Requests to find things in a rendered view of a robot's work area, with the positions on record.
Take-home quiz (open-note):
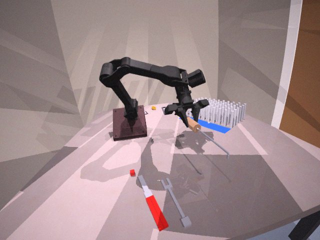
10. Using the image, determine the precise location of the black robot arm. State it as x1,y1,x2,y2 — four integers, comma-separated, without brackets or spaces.
99,57,206,122

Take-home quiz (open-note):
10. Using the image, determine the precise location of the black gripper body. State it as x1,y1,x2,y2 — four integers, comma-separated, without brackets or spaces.
164,88,210,115

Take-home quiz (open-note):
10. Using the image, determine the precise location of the blue flat strip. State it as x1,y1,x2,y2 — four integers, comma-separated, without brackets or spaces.
198,119,231,134

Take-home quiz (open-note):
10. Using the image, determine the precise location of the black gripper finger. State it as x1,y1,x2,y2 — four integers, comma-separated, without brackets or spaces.
190,106,202,123
174,109,189,128

